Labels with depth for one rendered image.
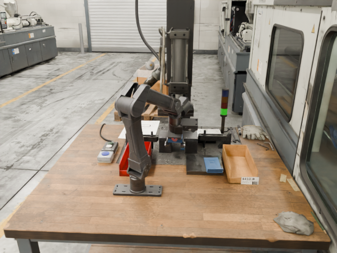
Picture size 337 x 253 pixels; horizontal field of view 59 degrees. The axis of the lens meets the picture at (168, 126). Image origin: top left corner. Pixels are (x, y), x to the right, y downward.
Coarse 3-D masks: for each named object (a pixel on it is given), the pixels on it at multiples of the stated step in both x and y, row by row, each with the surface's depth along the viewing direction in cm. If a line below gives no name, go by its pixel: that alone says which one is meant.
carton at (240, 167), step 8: (224, 144) 150; (224, 152) 145; (232, 152) 151; (240, 152) 151; (248, 152) 144; (224, 160) 144; (232, 160) 148; (240, 160) 148; (248, 160) 144; (232, 168) 141; (240, 168) 141; (248, 168) 141; (256, 168) 128; (232, 176) 135; (240, 176) 135; (248, 176) 135; (256, 176) 128; (256, 184) 129
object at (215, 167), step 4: (204, 160) 144; (208, 160) 144; (212, 160) 144; (216, 160) 144; (208, 164) 141; (212, 164) 141; (216, 164) 141; (208, 168) 137; (212, 168) 137; (216, 168) 137; (220, 168) 137; (208, 172) 134; (212, 172) 134; (216, 172) 134; (220, 172) 134
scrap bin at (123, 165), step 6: (150, 144) 153; (126, 150) 149; (150, 150) 154; (126, 156) 149; (120, 162) 135; (126, 162) 146; (120, 168) 135; (126, 168) 141; (120, 174) 135; (126, 174) 135
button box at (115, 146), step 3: (102, 126) 189; (99, 132) 180; (111, 141) 168; (105, 144) 160; (114, 144) 160; (117, 144) 161; (105, 147) 156; (111, 147) 156; (114, 147) 156; (117, 147) 162; (102, 150) 153; (105, 150) 153; (108, 150) 153; (111, 150) 153; (114, 150) 154; (114, 153) 155
